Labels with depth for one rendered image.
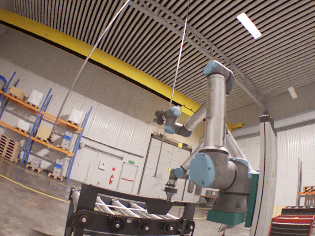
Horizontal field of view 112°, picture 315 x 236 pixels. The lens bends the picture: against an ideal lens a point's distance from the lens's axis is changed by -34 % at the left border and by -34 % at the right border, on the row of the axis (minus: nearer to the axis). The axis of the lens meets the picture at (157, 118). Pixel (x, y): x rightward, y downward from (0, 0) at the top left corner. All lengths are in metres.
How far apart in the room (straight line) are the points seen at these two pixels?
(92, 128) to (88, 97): 2.12
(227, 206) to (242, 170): 0.19
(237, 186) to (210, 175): 0.20
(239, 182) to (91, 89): 11.12
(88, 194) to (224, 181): 1.08
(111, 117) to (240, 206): 10.72
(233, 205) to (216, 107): 0.49
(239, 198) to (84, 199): 1.15
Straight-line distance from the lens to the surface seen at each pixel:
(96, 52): 8.46
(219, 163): 0.71
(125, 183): 11.17
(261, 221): 0.92
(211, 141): 0.75
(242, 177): 0.83
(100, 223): 1.54
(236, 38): 8.91
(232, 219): 0.79
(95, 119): 10.87
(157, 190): 12.40
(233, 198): 0.82
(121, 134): 11.14
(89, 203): 1.46
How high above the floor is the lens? 1.33
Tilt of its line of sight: 23 degrees up
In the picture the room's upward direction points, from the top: 13 degrees clockwise
